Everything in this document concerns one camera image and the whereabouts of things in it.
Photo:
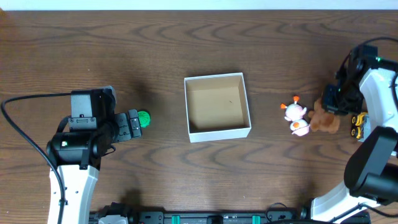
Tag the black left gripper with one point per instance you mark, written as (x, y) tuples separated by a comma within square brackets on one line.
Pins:
[(125, 126)]

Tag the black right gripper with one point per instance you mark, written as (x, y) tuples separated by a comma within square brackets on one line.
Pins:
[(329, 102)]

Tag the brown plush bear toy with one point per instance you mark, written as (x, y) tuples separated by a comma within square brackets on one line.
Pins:
[(321, 120)]

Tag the yellow grey toy truck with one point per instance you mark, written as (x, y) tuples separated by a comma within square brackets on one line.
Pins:
[(360, 128)]

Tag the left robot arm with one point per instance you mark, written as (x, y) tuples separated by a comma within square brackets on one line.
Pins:
[(76, 151)]

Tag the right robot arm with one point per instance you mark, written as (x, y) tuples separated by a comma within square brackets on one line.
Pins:
[(369, 179)]

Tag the green ribbed round toy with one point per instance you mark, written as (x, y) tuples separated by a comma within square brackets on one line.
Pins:
[(144, 118)]

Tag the pink white plush toy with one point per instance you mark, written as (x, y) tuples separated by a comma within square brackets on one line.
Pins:
[(294, 113)]

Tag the white cardboard box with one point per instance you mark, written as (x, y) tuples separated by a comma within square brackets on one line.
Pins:
[(217, 107)]

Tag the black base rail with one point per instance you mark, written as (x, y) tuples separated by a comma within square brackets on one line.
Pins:
[(119, 213)]

